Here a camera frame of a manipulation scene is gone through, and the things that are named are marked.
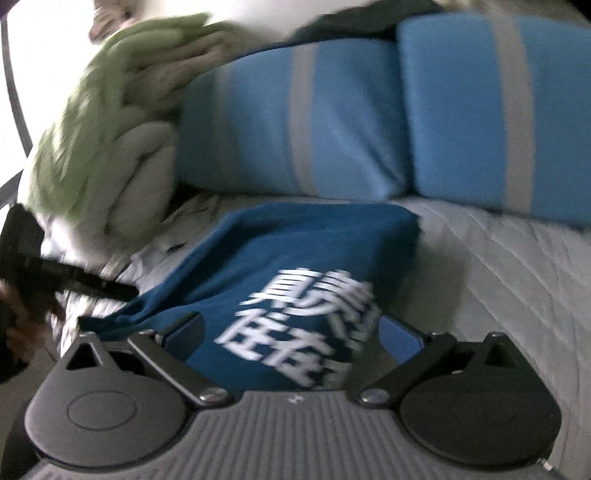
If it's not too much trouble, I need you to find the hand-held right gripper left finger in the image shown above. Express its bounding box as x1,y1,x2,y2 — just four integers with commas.
65,311,234,409

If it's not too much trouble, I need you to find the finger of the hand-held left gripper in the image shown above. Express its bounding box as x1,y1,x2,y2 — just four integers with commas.
44,261,139,303

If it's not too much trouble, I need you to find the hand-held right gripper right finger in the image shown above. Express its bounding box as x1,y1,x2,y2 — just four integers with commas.
355,316,529,409

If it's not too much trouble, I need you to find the blue shirt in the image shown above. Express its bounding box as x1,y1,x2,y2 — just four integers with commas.
78,200,423,398

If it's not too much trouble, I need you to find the person's left hand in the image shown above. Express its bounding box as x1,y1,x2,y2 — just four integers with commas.
0,281,68,370

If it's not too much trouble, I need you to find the grey quilted bedspread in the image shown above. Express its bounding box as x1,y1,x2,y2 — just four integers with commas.
55,191,591,480

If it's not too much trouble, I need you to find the grey lace-trimmed cloth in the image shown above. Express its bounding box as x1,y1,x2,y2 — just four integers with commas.
104,191,245,282

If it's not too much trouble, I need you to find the cream and green comforter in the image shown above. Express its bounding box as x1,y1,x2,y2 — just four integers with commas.
21,11,241,278

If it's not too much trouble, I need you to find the blue striped pillow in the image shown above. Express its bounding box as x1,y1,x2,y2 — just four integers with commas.
394,11,591,227
178,39,414,201

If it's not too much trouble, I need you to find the brown patterned cloth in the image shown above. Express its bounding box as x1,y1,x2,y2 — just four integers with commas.
90,0,139,42

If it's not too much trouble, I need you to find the dark cloth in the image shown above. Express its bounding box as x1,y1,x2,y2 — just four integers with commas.
286,0,444,47

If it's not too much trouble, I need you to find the dark metal bed frame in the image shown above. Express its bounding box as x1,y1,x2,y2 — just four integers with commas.
0,18,33,204

